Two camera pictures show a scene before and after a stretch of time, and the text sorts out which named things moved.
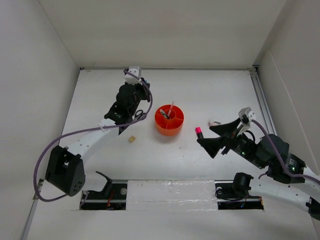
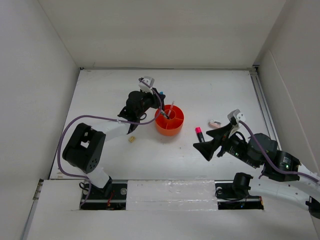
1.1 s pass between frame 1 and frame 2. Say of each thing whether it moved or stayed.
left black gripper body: moved
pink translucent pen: stayed
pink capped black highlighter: stayed
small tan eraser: stayed
